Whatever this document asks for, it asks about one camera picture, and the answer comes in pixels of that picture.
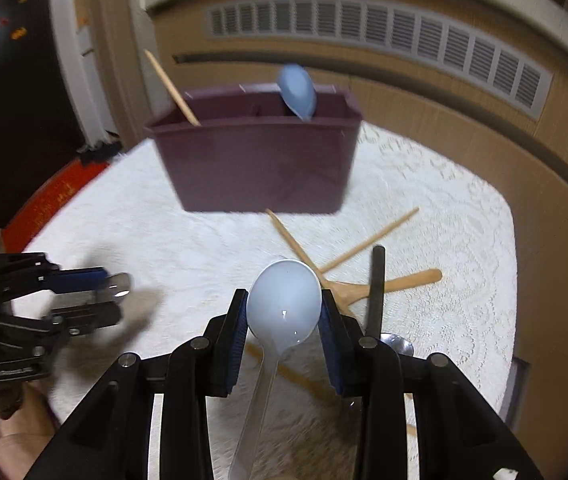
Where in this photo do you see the long wooden chopstick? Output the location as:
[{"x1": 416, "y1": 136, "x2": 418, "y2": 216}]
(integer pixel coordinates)
[{"x1": 246, "y1": 341, "x2": 417, "y2": 437}]

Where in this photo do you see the white plastic spoon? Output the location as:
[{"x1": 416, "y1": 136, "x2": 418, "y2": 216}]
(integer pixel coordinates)
[{"x1": 229, "y1": 259, "x2": 322, "y2": 479}]

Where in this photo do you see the black handled metal spoon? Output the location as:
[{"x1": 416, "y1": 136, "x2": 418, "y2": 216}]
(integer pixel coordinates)
[
  {"x1": 52, "y1": 273, "x2": 131, "y2": 309},
  {"x1": 364, "y1": 245, "x2": 414, "y2": 356}
]

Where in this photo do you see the blue plastic spoon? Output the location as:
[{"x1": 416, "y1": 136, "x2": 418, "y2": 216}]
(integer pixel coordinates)
[{"x1": 277, "y1": 64, "x2": 316, "y2": 120}]

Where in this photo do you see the person's hand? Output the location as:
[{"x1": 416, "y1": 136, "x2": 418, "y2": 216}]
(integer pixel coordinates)
[{"x1": 0, "y1": 382, "x2": 58, "y2": 479}]

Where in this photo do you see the wooden spoon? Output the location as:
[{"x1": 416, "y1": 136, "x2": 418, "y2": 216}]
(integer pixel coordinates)
[{"x1": 328, "y1": 269, "x2": 442, "y2": 309}]

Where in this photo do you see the red mat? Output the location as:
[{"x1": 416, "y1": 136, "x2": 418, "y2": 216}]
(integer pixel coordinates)
[{"x1": 2, "y1": 158, "x2": 109, "y2": 252}]

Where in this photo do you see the white lace tablecloth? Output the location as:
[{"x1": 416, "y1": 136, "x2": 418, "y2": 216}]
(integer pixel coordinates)
[{"x1": 10, "y1": 119, "x2": 520, "y2": 480}]

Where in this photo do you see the purple plastic utensil holder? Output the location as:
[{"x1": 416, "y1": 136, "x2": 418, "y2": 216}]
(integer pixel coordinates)
[{"x1": 146, "y1": 84, "x2": 362, "y2": 214}]

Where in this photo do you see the grey ventilation grille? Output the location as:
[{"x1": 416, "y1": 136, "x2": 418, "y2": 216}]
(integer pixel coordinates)
[{"x1": 206, "y1": 0, "x2": 553, "y2": 120}]

